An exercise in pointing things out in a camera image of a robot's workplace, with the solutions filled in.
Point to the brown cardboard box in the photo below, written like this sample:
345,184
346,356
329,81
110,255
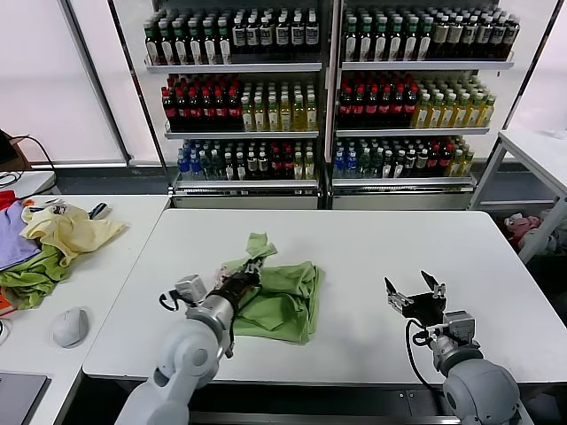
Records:
20,153

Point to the yellow juice bottle green cap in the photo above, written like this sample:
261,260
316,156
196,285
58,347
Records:
448,115
286,115
436,115
311,115
299,115
423,115
474,115
273,115
461,115
260,115
247,115
487,115

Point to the grey laptop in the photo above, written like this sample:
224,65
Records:
20,398

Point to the small bottle white label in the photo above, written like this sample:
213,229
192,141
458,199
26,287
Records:
387,166
399,166

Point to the small black bottle white cap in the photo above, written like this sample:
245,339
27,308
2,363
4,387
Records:
410,166
422,166
263,168
240,168
252,168
228,168

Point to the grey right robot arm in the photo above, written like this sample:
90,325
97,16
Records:
478,389

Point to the dark green water bottle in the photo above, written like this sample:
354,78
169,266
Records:
206,168
364,166
376,166
217,168

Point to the black monitor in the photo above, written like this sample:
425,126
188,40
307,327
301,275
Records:
6,146

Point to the pale yellow shirt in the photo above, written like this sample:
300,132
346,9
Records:
74,229

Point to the dark slanted metal pole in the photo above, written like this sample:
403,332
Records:
534,64
138,87
99,87

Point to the purple shirt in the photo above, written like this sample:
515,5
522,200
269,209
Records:
13,237

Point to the metal drinks shelf unit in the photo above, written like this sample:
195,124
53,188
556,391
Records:
425,65
235,67

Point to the white metal frame table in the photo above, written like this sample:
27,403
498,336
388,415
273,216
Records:
536,144

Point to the orange object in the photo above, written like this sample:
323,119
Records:
4,304

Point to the dark bottle beige label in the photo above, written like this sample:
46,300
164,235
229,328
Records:
483,40
511,40
440,40
468,40
454,40
498,40

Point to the blue water bottle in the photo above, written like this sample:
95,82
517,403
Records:
352,166
182,168
340,166
194,168

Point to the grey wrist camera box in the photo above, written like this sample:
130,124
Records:
460,325
191,288

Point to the pink red clothes pile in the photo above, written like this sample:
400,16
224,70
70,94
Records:
518,224

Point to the dark blue white object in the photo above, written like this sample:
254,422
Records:
100,208

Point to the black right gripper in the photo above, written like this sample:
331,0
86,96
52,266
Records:
425,307

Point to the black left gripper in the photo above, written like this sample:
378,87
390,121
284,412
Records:
239,288

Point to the red cloth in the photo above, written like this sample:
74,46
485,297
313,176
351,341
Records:
6,199

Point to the dark bottle green cap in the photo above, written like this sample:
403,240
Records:
366,44
380,44
180,47
224,47
194,47
395,44
351,44
410,44
209,47
166,47
153,47
425,44

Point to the white computer mouse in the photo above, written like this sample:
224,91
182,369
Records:
70,328

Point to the black bottle white square label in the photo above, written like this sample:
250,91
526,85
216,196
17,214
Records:
296,38
311,38
266,38
281,38
238,38
252,38

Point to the crumpled lime green garment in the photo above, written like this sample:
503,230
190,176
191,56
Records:
31,277

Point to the small yellow juice bottle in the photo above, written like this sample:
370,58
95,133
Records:
465,166
455,166
309,168
298,168

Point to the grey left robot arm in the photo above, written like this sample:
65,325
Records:
190,350

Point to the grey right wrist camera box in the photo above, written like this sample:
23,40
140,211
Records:
460,325

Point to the small cola bottle red cap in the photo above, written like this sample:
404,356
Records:
445,166
287,168
275,168
434,166

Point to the light green t-shirt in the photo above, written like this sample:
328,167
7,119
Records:
283,292

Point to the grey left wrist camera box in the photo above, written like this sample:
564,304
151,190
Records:
191,288

